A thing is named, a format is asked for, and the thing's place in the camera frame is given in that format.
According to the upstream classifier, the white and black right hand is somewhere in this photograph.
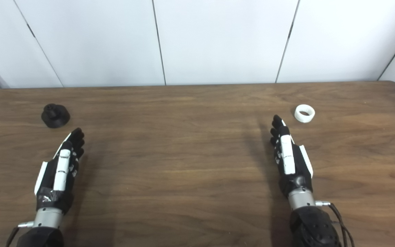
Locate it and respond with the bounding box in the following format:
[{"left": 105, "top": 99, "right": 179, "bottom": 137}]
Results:
[{"left": 270, "top": 115, "right": 314, "bottom": 199}]

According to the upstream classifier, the white and black left hand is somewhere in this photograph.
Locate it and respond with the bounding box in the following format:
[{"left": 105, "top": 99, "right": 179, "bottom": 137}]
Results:
[{"left": 34, "top": 128, "right": 85, "bottom": 215}]

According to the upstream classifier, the white ring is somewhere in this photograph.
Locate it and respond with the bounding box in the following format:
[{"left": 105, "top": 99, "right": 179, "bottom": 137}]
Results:
[{"left": 294, "top": 104, "right": 315, "bottom": 123}]

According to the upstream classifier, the round black part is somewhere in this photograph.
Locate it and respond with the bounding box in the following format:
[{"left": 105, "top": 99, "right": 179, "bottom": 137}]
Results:
[{"left": 41, "top": 103, "right": 71, "bottom": 129}]

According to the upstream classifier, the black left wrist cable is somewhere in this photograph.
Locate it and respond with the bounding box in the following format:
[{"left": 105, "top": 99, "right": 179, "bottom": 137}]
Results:
[{"left": 5, "top": 221, "right": 35, "bottom": 247}]

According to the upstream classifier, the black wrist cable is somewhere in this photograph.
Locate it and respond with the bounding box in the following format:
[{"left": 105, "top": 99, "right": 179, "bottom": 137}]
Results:
[
  {"left": 315, "top": 200, "right": 356, "bottom": 247},
  {"left": 5, "top": 221, "right": 35, "bottom": 247}
]

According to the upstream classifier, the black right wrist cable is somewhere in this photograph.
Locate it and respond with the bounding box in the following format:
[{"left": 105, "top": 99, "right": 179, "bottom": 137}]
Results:
[{"left": 315, "top": 200, "right": 356, "bottom": 247}]

